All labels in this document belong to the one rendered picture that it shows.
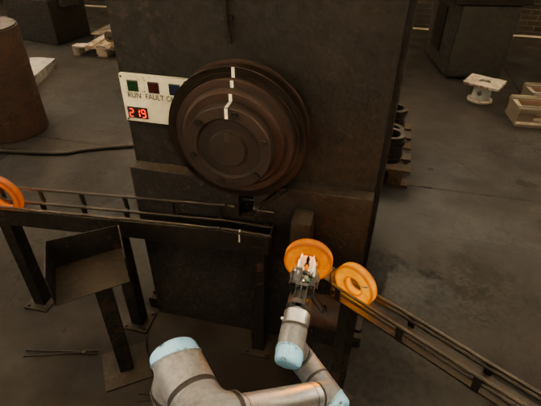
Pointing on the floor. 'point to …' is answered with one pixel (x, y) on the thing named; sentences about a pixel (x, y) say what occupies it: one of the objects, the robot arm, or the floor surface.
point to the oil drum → (18, 89)
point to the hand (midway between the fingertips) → (308, 255)
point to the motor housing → (329, 321)
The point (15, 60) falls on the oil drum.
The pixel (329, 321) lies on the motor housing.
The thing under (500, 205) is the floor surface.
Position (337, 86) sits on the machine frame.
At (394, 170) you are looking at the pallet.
